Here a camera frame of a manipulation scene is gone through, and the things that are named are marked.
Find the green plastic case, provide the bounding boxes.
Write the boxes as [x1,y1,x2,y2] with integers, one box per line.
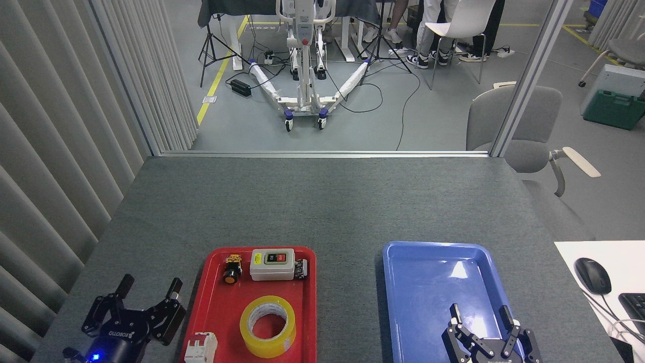
[583,89,645,131]

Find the black floor cable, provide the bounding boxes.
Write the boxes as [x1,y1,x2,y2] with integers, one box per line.
[322,60,422,151]

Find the black computer mouse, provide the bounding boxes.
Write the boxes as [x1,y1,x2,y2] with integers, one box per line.
[574,258,612,295]

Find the white stand on wheels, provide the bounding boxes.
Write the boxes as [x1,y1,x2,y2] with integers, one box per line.
[248,0,373,133]

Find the red plastic tray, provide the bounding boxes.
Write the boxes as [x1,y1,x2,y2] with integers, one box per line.
[180,246,317,363]

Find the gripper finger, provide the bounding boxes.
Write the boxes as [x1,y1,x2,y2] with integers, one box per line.
[442,303,497,363]
[82,274,136,337]
[144,277,187,346]
[496,305,543,363]

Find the orange push button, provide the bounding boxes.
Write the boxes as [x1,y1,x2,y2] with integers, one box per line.
[223,255,243,284]

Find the silver rail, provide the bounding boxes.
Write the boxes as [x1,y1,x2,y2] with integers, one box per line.
[160,150,490,159]

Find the black keyboard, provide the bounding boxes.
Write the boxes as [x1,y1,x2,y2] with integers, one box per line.
[618,293,645,336]

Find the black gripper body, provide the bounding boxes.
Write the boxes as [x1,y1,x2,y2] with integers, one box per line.
[76,308,153,363]
[466,349,526,363]

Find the white cable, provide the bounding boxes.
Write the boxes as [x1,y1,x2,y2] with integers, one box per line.
[585,291,645,349]

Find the white plastic chair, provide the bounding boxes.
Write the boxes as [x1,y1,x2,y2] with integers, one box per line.
[421,0,497,91]

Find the yellow tape roll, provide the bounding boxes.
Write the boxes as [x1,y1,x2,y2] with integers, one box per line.
[239,295,297,359]

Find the silver post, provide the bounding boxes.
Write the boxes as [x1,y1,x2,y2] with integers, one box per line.
[490,0,575,158]

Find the grey office chair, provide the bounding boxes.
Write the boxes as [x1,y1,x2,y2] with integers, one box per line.
[466,82,602,198]

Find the white desk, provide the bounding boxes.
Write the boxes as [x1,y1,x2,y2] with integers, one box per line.
[554,240,645,363]

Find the grey vertical blinds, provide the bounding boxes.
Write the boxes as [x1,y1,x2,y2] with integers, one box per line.
[588,0,645,50]
[0,0,199,363]

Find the grey switch box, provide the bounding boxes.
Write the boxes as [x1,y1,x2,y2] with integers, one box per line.
[249,249,296,281]

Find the person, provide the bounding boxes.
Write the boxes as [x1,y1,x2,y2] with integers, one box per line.
[362,0,410,45]
[458,0,506,63]
[406,0,455,70]

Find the grey metal box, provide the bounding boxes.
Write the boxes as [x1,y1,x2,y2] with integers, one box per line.
[579,64,645,116]

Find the grey chair with wheels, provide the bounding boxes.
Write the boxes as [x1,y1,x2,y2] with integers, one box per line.
[578,39,645,88]

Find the blue plastic tray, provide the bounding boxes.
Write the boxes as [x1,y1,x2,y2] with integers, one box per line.
[382,240,528,363]

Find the black tripod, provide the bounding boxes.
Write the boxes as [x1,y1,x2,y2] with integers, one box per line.
[357,0,413,85]
[198,13,251,88]

